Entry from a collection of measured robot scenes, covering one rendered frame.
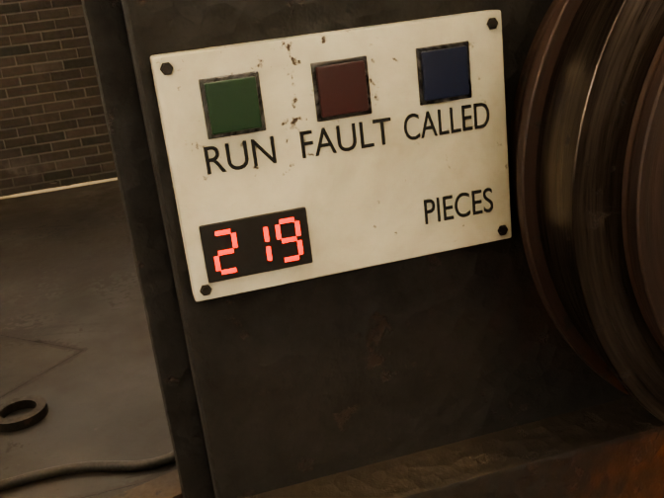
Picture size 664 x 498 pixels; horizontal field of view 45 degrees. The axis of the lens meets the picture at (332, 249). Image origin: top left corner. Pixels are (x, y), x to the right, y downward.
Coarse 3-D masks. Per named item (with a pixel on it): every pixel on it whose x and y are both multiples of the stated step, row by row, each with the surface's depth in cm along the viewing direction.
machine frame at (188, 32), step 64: (128, 0) 54; (192, 0) 55; (256, 0) 56; (320, 0) 58; (384, 0) 59; (448, 0) 60; (512, 0) 62; (128, 64) 63; (512, 64) 63; (128, 128) 65; (128, 192) 66; (448, 256) 66; (512, 256) 68; (192, 320) 62; (256, 320) 63; (320, 320) 65; (384, 320) 66; (448, 320) 68; (512, 320) 70; (192, 384) 72; (256, 384) 65; (320, 384) 66; (384, 384) 68; (448, 384) 70; (512, 384) 71; (576, 384) 73; (192, 448) 74; (256, 448) 66; (320, 448) 68; (384, 448) 70; (448, 448) 71; (512, 448) 70; (576, 448) 69; (640, 448) 70
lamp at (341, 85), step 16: (336, 64) 57; (352, 64) 57; (320, 80) 57; (336, 80) 57; (352, 80) 57; (320, 96) 57; (336, 96) 57; (352, 96) 58; (336, 112) 58; (352, 112) 58
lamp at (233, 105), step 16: (224, 80) 55; (240, 80) 55; (208, 96) 55; (224, 96) 55; (240, 96) 56; (256, 96) 56; (208, 112) 55; (224, 112) 56; (240, 112) 56; (256, 112) 56; (224, 128) 56; (240, 128) 56
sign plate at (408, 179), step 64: (192, 64) 55; (256, 64) 56; (320, 64) 57; (384, 64) 58; (192, 128) 56; (256, 128) 57; (320, 128) 58; (384, 128) 60; (448, 128) 61; (192, 192) 57; (256, 192) 58; (320, 192) 60; (384, 192) 61; (448, 192) 62; (192, 256) 58; (256, 256) 59; (320, 256) 61; (384, 256) 62
